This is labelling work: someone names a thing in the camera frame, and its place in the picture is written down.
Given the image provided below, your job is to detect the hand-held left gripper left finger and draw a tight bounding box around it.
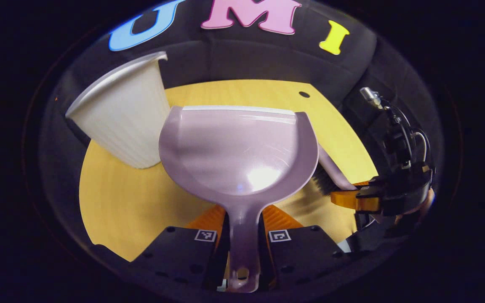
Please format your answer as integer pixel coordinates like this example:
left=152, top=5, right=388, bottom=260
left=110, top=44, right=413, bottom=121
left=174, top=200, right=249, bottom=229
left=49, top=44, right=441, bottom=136
left=130, top=204, right=231, bottom=292

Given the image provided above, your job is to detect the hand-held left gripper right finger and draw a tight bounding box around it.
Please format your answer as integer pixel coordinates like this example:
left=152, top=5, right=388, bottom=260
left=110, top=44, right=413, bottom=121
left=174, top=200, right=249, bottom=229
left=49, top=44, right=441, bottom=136
left=261, top=204, right=353, bottom=292

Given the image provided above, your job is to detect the small pink broom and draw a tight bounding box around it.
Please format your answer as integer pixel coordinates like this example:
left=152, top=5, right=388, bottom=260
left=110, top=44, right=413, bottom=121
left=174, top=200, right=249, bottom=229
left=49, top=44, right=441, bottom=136
left=312, top=143, right=359, bottom=197

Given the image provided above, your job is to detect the pink dustpan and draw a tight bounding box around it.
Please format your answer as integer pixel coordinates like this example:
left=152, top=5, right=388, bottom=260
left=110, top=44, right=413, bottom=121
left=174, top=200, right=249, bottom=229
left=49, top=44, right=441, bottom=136
left=158, top=105, right=320, bottom=293

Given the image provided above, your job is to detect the white garbage bin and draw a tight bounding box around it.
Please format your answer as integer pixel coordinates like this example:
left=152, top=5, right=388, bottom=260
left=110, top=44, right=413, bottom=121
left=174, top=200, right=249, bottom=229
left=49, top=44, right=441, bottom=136
left=65, top=51, right=172, bottom=170

